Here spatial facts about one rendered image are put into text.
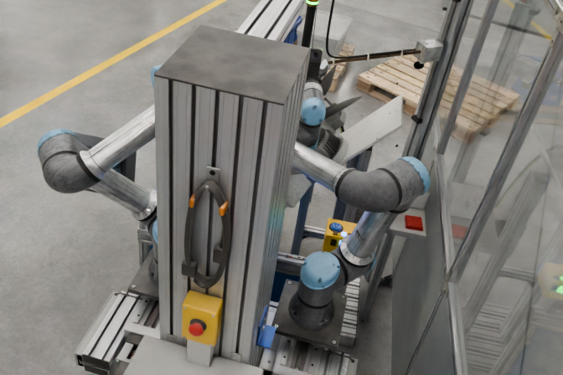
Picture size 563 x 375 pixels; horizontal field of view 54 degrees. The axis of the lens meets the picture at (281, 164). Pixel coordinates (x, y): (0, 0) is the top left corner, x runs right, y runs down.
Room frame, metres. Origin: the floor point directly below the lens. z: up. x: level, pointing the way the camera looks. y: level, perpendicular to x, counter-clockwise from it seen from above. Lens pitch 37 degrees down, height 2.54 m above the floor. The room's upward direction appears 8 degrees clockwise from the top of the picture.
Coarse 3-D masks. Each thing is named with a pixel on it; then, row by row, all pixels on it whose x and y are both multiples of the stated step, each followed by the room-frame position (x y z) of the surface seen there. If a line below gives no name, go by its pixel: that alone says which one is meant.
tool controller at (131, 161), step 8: (80, 136) 1.71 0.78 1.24; (88, 136) 1.72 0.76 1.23; (96, 136) 1.74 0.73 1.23; (88, 144) 1.65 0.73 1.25; (96, 144) 1.67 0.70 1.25; (136, 152) 1.71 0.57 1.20; (128, 160) 1.64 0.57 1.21; (112, 168) 1.61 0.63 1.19; (120, 168) 1.61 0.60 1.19; (128, 168) 1.64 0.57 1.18; (128, 176) 1.63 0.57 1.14; (96, 192) 1.59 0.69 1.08
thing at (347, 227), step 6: (330, 222) 1.62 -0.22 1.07; (336, 222) 1.62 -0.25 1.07; (342, 222) 1.63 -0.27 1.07; (348, 222) 1.63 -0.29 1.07; (330, 228) 1.58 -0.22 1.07; (342, 228) 1.59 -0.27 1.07; (348, 228) 1.60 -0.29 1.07; (330, 234) 1.55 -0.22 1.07; (324, 240) 1.55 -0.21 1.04; (330, 240) 1.54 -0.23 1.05; (324, 246) 1.55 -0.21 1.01; (330, 246) 1.54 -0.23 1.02; (336, 246) 1.54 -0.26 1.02
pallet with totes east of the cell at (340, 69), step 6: (294, 42) 5.24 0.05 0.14; (348, 48) 5.29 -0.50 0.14; (342, 54) 5.11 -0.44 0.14; (348, 54) 5.13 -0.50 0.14; (342, 66) 4.86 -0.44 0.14; (336, 72) 4.72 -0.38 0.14; (342, 72) 4.91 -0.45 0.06; (336, 78) 4.60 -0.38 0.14; (336, 84) 4.63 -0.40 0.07; (330, 90) 4.60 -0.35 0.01
